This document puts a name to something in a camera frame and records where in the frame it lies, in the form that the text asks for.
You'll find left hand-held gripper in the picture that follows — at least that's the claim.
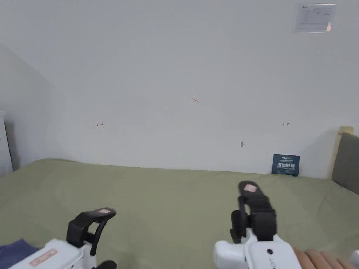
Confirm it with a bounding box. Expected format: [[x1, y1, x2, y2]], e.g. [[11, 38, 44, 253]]
[[8, 208, 117, 269]]

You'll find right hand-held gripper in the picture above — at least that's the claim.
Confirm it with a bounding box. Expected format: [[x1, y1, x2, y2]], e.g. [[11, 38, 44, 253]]
[[213, 180, 302, 269]]

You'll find dark blue sign card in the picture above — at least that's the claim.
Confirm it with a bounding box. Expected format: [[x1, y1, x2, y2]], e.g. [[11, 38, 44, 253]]
[[271, 154, 300, 177]]

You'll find dark blue garment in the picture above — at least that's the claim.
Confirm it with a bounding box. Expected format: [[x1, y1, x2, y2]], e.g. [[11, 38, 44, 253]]
[[0, 238, 42, 269]]

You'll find bed with pale green sheet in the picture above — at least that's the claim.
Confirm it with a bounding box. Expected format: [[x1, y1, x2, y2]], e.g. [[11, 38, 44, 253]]
[[0, 158, 359, 269]]

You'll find white paper notice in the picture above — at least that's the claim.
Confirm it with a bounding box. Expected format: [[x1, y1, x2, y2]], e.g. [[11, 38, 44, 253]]
[[293, 3, 336, 34]]

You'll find grey padded headboard, wooden frame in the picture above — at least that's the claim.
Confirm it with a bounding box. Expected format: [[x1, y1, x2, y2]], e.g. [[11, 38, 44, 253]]
[[328, 126, 359, 195]]

